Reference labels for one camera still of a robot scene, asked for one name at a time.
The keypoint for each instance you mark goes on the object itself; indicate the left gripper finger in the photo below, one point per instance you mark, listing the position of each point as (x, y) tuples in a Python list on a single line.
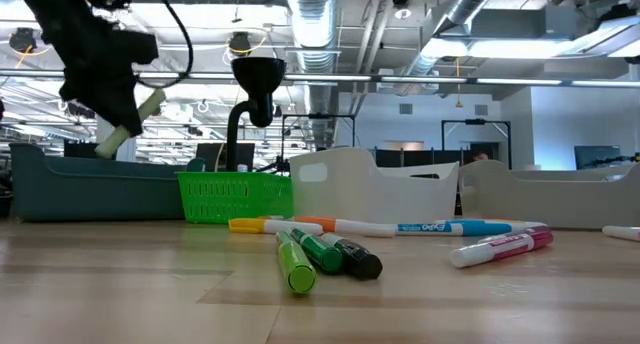
[(115, 109)]

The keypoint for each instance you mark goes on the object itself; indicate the lime green highlighter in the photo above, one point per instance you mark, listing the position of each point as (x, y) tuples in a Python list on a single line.
[(107, 146)]

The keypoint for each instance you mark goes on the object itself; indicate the light blue slim Expo marker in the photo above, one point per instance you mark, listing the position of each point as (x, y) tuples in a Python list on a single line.
[(480, 228)]

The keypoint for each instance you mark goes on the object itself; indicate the dark green slim marker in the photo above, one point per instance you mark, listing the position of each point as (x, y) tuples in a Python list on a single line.
[(322, 256)]

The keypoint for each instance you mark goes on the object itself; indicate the black slim marker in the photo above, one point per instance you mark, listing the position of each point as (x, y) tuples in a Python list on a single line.
[(360, 264)]

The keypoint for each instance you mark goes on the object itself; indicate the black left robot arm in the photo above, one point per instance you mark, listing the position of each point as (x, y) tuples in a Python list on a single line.
[(60, 4)]

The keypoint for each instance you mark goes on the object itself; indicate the black crates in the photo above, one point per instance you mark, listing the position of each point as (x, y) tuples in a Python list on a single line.
[(80, 150)]

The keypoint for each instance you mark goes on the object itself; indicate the teal plastic bin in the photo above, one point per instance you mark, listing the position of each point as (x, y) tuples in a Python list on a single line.
[(100, 199)]

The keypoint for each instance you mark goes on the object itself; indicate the black computer monitor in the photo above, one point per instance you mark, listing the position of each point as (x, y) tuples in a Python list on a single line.
[(597, 156), (210, 156)]

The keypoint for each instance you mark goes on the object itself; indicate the white bottle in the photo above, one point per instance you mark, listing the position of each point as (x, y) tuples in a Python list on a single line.
[(242, 168)]

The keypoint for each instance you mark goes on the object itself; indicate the black gooseneck desk lamp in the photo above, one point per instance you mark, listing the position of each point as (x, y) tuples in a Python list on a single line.
[(258, 79)]

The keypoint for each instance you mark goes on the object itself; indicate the green plastic basket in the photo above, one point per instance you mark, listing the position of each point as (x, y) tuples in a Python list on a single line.
[(235, 199)]

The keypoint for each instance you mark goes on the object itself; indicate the black partition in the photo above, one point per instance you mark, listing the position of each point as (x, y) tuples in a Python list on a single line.
[(400, 159)]

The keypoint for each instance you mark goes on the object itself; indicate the yellow-capped white marker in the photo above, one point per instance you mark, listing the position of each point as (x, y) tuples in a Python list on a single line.
[(250, 226)]

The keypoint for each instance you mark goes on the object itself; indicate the person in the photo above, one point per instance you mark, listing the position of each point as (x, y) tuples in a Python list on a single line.
[(481, 157)]

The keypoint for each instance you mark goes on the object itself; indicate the white plastic bin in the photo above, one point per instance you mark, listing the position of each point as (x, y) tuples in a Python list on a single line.
[(350, 194)]

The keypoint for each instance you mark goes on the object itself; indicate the orange-capped white marker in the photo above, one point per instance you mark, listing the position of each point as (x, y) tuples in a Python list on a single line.
[(360, 228)]

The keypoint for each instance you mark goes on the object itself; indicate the lime green slim marker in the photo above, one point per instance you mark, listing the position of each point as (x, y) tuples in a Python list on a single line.
[(297, 269)]

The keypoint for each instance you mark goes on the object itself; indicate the grey plastic bin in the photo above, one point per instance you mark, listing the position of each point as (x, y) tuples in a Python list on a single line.
[(550, 204)]

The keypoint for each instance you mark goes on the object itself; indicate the purple Expo marker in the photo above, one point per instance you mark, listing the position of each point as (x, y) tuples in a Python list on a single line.
[(525, 232)]

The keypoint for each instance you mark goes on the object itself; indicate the magenta Expo marker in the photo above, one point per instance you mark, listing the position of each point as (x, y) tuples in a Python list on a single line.
[(500, 249)]

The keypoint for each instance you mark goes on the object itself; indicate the purple-capped white marker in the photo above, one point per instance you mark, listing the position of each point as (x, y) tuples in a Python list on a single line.
[(622, 233)]

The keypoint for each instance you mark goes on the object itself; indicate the silver ventilation duct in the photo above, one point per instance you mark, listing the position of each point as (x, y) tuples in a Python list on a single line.
[(465, 4), (315, 34)]

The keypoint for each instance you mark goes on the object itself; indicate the black gantry frame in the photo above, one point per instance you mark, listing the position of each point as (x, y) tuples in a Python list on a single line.
[(320, 116), (475, 121)]

